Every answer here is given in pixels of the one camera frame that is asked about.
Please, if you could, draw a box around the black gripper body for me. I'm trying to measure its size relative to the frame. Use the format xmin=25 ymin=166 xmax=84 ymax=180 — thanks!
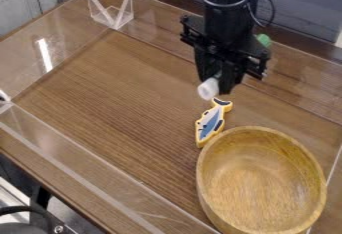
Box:
xmin=180 ymin=0 xmax=271 ymax=79

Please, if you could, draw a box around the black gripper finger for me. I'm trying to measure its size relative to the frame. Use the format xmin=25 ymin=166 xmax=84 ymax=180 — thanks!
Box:
xmin=219 ymin=60 xmax=245 ymax=95
xmin=193 ymin=47 xmax=220 ymax=82

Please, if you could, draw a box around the green white marker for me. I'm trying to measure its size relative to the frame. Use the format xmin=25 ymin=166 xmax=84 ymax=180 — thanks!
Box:
xmin=196 ymin=34 xmax=271 ymax=100

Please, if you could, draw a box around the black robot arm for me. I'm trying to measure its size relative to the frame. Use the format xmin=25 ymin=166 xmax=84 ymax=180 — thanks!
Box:
xmin=180 ymin=0 xmax=271 ymax=100

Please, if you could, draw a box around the brown wooden bowl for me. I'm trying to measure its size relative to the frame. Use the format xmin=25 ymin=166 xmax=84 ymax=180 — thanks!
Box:
xmin=196 ymin=126 xmax=327 ymax=234

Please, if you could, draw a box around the yellow blue fish toy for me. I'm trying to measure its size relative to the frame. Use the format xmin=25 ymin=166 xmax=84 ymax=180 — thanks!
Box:
xmin=195 ymin=97 xmax=232 ymax=148

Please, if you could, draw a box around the clear acrylic front wall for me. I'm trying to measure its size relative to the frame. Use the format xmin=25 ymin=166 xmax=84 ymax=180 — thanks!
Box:
xmin=0 ymin=102 xmax=219 ymax=234

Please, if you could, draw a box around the black cable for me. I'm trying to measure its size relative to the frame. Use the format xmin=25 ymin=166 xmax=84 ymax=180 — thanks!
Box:
xmin=0 ymin=205 xmax=48 ymax=234

